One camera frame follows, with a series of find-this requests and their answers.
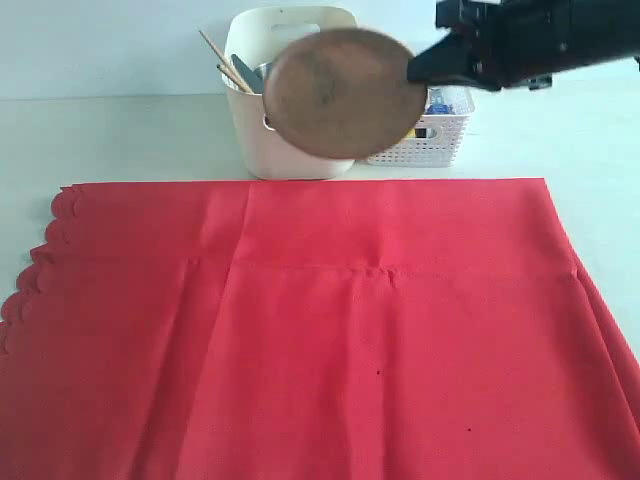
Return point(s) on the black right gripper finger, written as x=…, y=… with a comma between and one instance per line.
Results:
x=464, y=82
x=449, y=59

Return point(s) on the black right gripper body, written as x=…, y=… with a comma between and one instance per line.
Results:
x=519, y=42

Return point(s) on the cream plastic storage bin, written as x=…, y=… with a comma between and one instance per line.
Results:
x=257, y=36

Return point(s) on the stainless steel table knife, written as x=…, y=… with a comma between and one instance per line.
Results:
x=253, y=80

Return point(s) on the red scalloped table cloth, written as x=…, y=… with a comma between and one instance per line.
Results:
x=411, y=329

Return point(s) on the stainless steel cup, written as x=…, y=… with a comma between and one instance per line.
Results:
x=263, y=70

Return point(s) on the wooden chopstick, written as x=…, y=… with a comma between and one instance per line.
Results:
x=217, y=51
x=234, y=78

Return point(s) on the round wooden plate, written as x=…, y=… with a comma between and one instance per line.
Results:
x=343, y=94

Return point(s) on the white perforated plastic basket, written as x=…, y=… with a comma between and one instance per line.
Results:
x=438, y=137

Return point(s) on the blue white milk carton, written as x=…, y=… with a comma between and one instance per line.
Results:
x=437, y=103

